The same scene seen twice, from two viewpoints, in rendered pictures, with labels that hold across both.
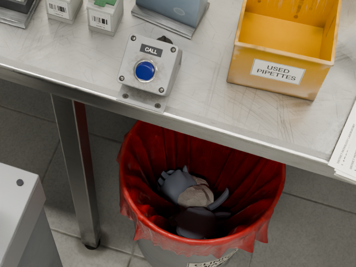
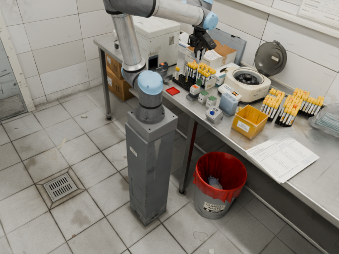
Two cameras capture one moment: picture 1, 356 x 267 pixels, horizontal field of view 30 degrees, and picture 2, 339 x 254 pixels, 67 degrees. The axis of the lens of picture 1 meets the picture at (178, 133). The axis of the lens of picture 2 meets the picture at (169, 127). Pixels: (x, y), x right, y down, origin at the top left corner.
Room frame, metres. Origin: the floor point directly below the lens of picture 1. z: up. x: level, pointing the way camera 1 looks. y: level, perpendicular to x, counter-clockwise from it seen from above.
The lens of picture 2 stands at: (-0.56, -0.42, 1.81)
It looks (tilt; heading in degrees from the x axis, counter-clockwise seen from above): 42 degrees down; 36
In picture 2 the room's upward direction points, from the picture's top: 5 degrees clockwise
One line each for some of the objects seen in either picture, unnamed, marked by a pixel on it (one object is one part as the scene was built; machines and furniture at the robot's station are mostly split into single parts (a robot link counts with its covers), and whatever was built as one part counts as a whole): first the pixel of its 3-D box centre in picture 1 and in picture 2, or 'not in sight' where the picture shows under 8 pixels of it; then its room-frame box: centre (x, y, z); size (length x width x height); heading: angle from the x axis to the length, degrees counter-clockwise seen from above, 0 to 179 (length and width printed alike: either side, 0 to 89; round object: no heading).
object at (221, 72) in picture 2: not in sight; (226, 73); (0.95, 0.23, 0.92); 0.24 x 0.12 x 0.10; 170
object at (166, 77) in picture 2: not in sight; (159, 70); (0.63, 0.58, 0.92); 0.21 x 0.07 x 0.05; 80
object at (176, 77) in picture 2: not in sight; (185, 76); (0.69, 0.39, 0.93); 0.17 x 0.09 x 0.11; 80
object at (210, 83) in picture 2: not in sight; (200, 77); (0.78, 0.34, 0.91); 0.20 x 0.10 x 0.07; 80
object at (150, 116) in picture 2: not in sight; (150, 107); (0.22, 0.28, 1.00); 0.15 x 0.15 x 0.10
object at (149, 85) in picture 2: not in sight; (149, 87); (0.21, 0.28, 1.12); 0.13 x 0.12 x 0.14; 74
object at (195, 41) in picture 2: not in sight; (199, 36); (0.61, 0.29, 1.26); 0.09 x 0.08 x 0.12; 80
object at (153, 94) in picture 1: (154, 55); (216, 113); (0.52, 0.05, 0.92); 0.13 x 0.07 x 0.08; 170
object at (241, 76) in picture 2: not in sight; (246, 80); (0.89, 0.06, 0.97); 0.15 x 0.15 x 0.07
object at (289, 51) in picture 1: (283, 36); (249, 121); (0.57, -0.13, 0.93); 0.13 x 0.13 x 0.10; 85
